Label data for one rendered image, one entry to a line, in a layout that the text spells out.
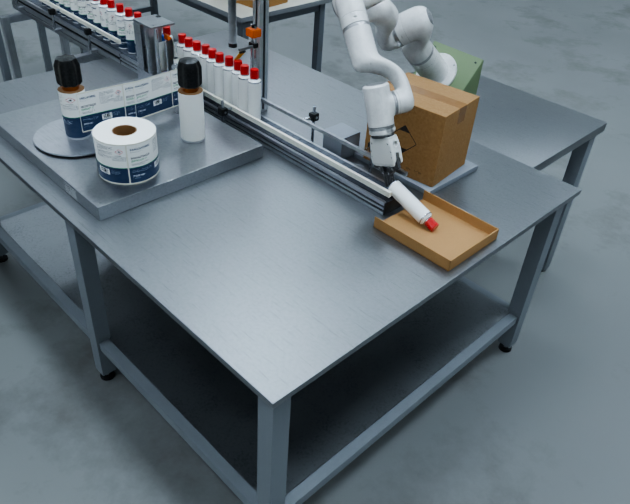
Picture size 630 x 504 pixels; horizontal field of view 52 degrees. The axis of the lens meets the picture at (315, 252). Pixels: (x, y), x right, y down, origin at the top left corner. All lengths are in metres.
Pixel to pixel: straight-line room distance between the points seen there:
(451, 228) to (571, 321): 1.27
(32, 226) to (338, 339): 1.94
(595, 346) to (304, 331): 1.79
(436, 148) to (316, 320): 0.81
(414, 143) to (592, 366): 1.35
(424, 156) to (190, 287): 0.95
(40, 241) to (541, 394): 2.28
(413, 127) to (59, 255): 1.65
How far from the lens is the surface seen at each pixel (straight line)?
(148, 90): 2.52
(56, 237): 3.16
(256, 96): 2.54
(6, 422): 2.72
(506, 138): 2.81
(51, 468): 2.54
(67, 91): 2.42
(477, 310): 2.81
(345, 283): 1.85
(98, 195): 2.16
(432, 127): 2.22
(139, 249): 1.98
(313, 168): 2.32
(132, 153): 2.15
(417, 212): 2.09
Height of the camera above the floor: 2.01
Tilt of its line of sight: 37 degrees down
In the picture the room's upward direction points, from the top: 4 degrees clockwise
